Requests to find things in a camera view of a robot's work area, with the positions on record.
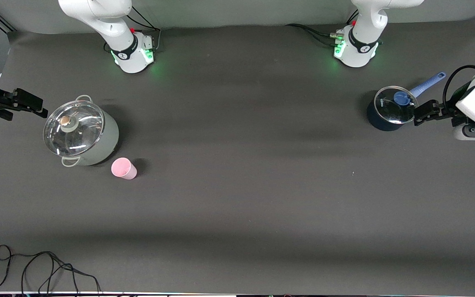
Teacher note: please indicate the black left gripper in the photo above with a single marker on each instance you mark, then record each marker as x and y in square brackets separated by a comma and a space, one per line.
[450, 109]

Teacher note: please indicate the pink plastic cup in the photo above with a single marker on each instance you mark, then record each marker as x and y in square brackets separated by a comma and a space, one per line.
[124, 169]

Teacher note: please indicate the glass lid blue knob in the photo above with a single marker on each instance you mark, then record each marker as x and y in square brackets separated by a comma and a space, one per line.
[388, 109]

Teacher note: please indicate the dark blue saucepan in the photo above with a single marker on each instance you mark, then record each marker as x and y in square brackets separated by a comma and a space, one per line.
[379, 123]

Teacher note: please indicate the glass pot lid wooden knob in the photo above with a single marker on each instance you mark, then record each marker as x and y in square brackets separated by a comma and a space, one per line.
[81, 136]

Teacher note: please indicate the grey-green cooking pot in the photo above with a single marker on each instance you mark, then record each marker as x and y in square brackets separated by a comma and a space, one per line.
[107, 140]

